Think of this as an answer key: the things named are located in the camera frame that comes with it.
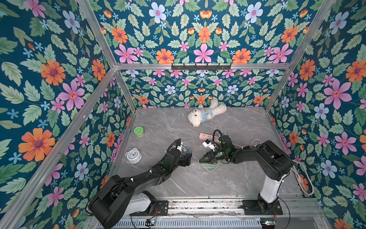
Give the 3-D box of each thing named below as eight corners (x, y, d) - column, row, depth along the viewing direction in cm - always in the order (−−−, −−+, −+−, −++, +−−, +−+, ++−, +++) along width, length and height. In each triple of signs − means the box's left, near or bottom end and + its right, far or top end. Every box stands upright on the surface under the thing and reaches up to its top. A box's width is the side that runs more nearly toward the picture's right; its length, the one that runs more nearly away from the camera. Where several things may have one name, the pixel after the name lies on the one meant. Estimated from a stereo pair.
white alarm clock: (125, 164, 91) (123, 161, 88) (130, 150, 98) (127, 147, 95) (140, 164, 91) (138, 161, 88) (143, 150, 98) (141, 147, 95)
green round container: (134, 137, 105) (132, 133, 100) (136, 130, 109) (134, 126, 105) (143, 137, 105) (141, 133, 100) (145, 130, 109) (143, 126, 105)
